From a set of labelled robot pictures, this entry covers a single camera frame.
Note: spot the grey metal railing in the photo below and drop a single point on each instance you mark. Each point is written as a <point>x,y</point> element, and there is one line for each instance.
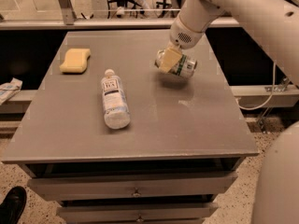
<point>51,14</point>

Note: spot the yellow sponge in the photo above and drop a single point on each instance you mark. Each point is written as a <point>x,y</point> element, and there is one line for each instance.
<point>75,61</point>

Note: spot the black shoe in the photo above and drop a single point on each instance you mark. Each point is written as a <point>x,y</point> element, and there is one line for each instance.
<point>13,205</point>

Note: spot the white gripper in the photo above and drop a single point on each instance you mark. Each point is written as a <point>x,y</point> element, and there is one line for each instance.
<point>183,37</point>

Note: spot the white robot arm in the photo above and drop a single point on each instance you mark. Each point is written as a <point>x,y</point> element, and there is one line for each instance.
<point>274,26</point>

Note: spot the green white 7up can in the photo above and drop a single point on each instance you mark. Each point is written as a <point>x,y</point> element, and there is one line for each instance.
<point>184,68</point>

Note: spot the clear plastic tea bottle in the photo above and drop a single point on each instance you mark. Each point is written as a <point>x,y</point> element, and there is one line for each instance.
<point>116,111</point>

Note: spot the grey drawer cabinet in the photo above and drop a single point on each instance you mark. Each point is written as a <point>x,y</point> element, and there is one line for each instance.
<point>181,149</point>

